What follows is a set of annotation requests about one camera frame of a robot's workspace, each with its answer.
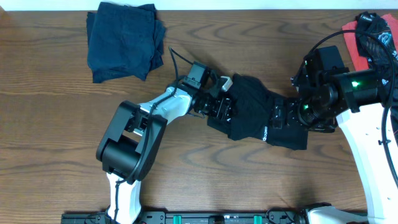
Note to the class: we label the black patterned jersey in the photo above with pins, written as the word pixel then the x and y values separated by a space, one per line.
pixel 377 27

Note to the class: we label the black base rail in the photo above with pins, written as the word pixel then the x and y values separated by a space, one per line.
pixel 272 217

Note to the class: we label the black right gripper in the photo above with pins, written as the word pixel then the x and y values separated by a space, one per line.
pixel 277 113

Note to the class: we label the folded dark blue garment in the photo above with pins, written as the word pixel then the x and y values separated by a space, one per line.
pixel 124 41

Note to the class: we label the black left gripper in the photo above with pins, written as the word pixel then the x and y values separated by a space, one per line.
pixel 224 107

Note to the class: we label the red garment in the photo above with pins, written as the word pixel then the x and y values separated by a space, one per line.
pixel 359 62

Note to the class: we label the plain black t-shirt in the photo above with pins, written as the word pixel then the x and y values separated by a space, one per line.
pixel 253 107

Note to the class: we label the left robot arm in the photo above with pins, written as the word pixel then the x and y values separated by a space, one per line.
pixel 130 144

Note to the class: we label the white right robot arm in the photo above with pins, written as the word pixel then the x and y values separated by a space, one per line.
pixel 353 102

